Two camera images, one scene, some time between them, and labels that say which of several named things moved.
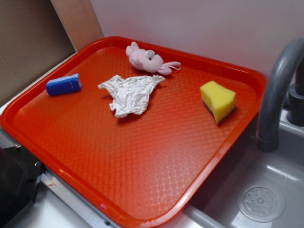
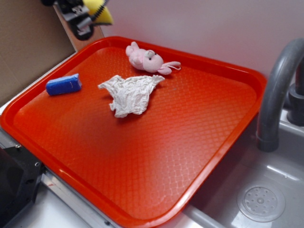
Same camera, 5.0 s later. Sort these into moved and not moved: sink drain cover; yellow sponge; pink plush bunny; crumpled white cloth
Moved: yellow sponge
Not moved: pink plush bunny; sink drain cover; crumpled white cloth
